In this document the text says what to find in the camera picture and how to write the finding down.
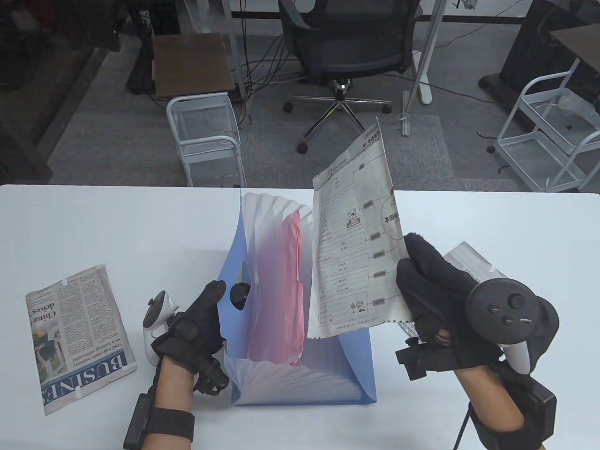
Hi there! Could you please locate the white black controller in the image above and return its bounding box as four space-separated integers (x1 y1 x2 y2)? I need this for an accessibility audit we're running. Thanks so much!
466 279 540 375
142 291 180 367

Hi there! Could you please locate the person's left forearm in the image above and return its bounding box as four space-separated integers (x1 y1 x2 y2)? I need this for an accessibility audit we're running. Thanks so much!
152 359 195 450

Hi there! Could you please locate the black desk leg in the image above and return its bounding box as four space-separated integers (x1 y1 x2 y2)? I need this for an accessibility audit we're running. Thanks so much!
126 0 158 94

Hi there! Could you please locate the large white wire cart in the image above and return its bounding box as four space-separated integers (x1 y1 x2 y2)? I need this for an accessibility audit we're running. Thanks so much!
487 59 600 193

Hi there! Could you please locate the white desk leg with foot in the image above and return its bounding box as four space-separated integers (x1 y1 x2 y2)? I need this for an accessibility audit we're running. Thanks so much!
405 0 449 113

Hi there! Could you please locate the person's left hand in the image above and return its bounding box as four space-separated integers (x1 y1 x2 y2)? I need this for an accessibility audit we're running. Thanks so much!
151 280 251 397

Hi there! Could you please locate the person's right hand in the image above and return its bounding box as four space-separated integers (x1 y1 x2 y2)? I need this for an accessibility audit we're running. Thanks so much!
395 233 559 380

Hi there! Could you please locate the small white wire cart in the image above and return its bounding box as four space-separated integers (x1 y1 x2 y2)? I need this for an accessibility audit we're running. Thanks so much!
166 93 248 188

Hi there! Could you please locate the black right wrist strap box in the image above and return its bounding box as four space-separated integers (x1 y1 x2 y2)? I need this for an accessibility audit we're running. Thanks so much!
469 375 557 450

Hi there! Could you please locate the small newspaper leaflet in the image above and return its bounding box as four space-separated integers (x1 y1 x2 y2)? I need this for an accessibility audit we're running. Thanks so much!
396 241 509 343

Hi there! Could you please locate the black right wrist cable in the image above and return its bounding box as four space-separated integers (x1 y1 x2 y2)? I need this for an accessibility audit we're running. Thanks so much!
452 403 472 450

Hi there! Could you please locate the brown desk top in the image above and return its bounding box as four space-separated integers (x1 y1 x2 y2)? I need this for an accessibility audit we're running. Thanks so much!
549 23 600 75

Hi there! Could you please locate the white printed form sheet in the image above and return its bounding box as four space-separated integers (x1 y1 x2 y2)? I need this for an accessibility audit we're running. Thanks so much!
307 117 411 340

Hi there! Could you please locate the blue accordion folder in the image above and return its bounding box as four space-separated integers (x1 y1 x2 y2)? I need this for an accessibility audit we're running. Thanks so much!
219 190 378 406

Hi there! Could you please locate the white black right controller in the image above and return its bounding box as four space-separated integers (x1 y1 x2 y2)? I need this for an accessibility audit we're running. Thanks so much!
466 279 540 375

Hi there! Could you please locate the clear plastic bag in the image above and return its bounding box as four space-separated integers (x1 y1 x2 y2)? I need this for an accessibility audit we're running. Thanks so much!
553 89 600 129

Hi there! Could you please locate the brown wooden side table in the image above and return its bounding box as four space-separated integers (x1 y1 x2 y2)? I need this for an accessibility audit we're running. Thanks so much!
152 33 236 100

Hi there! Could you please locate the black desk base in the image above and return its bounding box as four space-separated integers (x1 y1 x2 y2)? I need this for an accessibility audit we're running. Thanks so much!
478 0 600 111

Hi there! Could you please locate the white metal rail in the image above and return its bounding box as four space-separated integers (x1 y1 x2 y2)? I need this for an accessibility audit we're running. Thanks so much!
400 90 412 137

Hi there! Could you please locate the bundle of floor cables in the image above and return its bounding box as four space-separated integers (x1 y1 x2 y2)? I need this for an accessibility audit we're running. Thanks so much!
234 28 310 127

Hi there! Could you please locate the black wrist strap box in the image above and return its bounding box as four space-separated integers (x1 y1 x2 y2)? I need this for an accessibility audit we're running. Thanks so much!
469 375 557 450
123 394 196 450

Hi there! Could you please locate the black left wrist strap box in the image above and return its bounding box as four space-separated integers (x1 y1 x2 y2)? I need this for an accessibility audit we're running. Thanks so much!
123 394 196 450

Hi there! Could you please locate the thin white desk leg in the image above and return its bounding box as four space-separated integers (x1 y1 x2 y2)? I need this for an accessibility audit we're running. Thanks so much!
220 0 256 101

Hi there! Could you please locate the large newspaper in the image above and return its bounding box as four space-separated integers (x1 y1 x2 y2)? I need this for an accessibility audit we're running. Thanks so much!
25 264 137 417

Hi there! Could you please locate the white black left controller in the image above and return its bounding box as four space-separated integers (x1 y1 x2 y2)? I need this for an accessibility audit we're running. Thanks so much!
142 291 180 367

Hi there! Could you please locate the black office chair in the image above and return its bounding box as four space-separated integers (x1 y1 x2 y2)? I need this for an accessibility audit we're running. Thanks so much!
278 0 422 158

